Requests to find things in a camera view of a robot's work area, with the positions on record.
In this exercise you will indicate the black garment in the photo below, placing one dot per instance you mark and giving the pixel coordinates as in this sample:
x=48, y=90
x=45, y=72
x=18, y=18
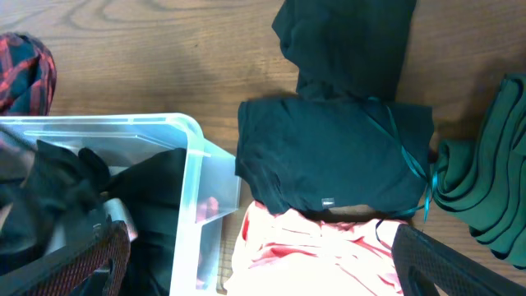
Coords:
x=345, y=47
x=53, y=188

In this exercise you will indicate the red navy plaid shirt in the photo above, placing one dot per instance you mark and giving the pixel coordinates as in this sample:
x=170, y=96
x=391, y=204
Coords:
x=28, y=76

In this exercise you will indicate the green folded garment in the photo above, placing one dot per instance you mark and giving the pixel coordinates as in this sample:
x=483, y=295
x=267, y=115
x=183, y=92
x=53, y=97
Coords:
x=482, y=182

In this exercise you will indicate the pink crumpled garment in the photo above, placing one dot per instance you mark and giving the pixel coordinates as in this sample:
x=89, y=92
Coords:
x=289, y=254

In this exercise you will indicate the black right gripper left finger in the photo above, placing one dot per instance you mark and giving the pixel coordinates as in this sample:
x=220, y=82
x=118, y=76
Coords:
x=94, y=265

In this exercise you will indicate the black folded garment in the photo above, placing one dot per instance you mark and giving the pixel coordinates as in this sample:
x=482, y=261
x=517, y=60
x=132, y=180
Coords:
x=345, y=47

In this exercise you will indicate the clear plastic storage bin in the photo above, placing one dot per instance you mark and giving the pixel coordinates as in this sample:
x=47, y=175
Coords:
x=210, y=189

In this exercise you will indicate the dark teal folded shirt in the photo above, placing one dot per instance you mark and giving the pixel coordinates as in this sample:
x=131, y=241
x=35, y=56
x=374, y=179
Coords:
x=316, y=155

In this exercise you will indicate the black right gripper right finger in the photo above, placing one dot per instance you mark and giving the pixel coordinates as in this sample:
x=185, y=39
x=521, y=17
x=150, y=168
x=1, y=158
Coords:
x=425, y=266

